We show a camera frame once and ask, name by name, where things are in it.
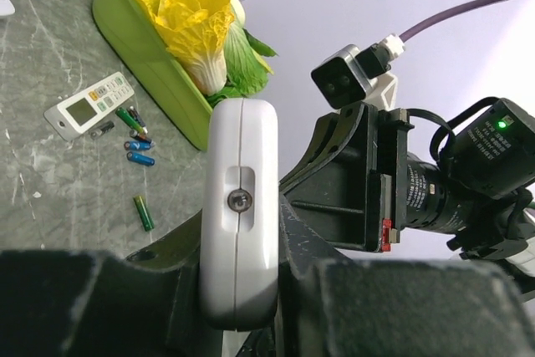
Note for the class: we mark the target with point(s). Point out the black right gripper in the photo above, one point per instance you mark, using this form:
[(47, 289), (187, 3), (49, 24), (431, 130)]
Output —
[(351, 184)]

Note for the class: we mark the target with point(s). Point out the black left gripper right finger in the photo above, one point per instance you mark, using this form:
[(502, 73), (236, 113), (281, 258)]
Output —
[(331, 305)]

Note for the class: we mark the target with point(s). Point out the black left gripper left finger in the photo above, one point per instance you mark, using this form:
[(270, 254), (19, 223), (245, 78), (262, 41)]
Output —
[(92, 303)]

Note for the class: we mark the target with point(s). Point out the white remote control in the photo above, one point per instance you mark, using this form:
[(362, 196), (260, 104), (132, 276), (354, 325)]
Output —
[(238, 278)]

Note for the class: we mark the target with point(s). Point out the green battery apart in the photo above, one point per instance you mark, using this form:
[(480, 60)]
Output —
[(143, 212)]

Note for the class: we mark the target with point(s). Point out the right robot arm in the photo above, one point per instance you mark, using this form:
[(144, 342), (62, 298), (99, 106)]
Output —
[(469, 177)]

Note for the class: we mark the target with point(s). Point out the small white button remote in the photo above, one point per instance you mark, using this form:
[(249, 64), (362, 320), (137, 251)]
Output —
[(74, 116)]

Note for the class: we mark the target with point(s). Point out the white remote with screen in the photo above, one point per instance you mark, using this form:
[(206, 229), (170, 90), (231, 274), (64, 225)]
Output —
[(6, 9)]

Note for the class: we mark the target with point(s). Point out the green napa cabbage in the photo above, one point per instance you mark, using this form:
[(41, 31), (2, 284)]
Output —
[(245, 73)]

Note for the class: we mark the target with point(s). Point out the green lettuce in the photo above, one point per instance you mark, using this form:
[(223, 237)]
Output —
[(227, 92)]

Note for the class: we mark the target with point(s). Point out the blue battery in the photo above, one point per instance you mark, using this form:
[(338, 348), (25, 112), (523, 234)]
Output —
[(140, 159), (135, 145)]

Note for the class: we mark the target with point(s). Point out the black battery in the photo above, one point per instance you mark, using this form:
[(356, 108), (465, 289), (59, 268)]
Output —
[(135, 135), (101, 129), (133, 112)]

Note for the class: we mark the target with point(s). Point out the yellow napa cabbage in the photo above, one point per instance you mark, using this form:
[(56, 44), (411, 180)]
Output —
[(194, 32)]

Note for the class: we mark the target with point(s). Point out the green plastic tray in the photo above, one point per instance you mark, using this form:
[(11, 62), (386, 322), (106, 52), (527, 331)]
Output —
[(131, 35)]

